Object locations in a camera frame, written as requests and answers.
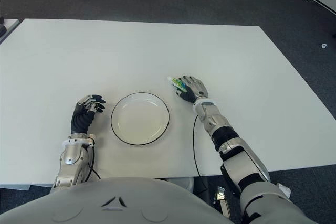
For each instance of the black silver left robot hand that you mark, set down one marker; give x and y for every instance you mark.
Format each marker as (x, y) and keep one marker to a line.
(80, 120)

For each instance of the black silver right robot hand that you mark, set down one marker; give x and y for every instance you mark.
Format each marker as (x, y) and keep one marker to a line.
(197, 89)

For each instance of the green white toothpaste tube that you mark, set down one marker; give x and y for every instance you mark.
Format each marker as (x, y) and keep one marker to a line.
(173, 80)

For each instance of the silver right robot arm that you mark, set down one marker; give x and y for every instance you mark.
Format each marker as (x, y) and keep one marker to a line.
(236, 150)

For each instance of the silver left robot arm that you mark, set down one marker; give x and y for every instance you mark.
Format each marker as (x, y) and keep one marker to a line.
(71, 155)

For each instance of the white plate with black rim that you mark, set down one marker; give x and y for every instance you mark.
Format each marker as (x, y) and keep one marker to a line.
(140, 120)

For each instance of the grey robot torso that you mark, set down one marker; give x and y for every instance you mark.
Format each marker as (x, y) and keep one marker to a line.
(118, 203)

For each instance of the white side table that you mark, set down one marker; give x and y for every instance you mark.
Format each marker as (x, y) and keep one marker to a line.
(11, 26)

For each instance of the white paper tag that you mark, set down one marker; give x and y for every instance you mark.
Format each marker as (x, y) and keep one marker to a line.
(284, 190)

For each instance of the white tape roll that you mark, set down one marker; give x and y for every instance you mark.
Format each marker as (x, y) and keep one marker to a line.
(324, 46)

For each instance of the grey metal bracket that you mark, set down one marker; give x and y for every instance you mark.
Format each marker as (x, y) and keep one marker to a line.
(220, 200)

